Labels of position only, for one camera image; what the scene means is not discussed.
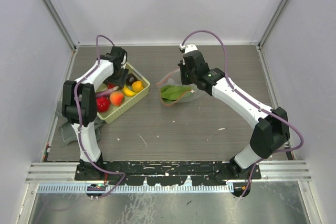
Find green toy lettuce leaf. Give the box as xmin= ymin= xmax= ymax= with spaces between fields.
xmin=160 ymin=85 xmax=191 ymax=103

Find yellow toy banana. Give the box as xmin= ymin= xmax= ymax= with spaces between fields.
xmin=121 ymin=85 xmax=137 ymax=97

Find red toy pepper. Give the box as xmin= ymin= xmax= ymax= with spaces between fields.
xmin=107 ymin=83 xmax=117 ymax=89

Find small orange toy fruit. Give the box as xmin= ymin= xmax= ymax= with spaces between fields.
xmin=132 ymin=80 xmax=144 ymax=93

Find clear zip bag orange zipper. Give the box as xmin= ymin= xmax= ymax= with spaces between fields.
xmin=156 ymin=68 xmax=203 ymax=106

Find dark purple toy food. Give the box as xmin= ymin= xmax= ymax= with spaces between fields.
xmin=126 ymin=73 xmax=138 ymax=86

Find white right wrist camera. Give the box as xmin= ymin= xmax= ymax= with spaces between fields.
xmin=179 ymin=44 xmax=198 ymax=54

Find grey cloth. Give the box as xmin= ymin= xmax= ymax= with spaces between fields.
xmin=55 ymin=101 xmax=105 ymax=147

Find slotted cable duct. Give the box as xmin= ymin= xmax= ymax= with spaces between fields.
xmin=37 ymin=183 xmax=234 ymax=194

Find purple toy eggplant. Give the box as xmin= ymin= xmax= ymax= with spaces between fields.
xmin=96 ymin=89 xmax=117 ymax=98

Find pale green plastic basket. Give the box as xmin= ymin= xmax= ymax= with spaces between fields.
xmin=97 ymin=63 xmax=150 ymax=124

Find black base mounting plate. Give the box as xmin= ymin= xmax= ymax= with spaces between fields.
xmin=75 ymin=161 xmax=250 ymax=186

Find red toy apple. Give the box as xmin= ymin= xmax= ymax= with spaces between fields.
xmin=96 ymin=97 xmax=110 ymax=113

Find aluminium frame rail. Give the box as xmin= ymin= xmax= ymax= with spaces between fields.
xmin=256 ymin=44 xmax=313 ymax=182

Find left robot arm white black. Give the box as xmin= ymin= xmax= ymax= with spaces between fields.
xmin=62 ymin=46 xmax=128 ymax=180

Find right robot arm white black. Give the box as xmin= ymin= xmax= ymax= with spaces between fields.
xmin=178 ymin=45 xmax=290 ymax=179

